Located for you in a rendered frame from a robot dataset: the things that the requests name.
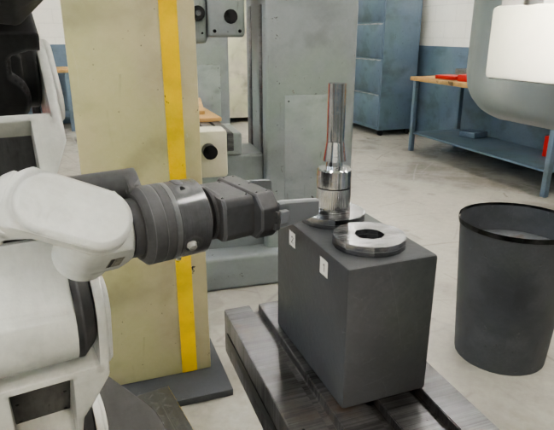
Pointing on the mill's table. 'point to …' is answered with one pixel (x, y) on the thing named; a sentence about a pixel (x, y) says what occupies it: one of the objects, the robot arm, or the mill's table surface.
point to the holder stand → (357, 304)
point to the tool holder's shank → (335, 125)
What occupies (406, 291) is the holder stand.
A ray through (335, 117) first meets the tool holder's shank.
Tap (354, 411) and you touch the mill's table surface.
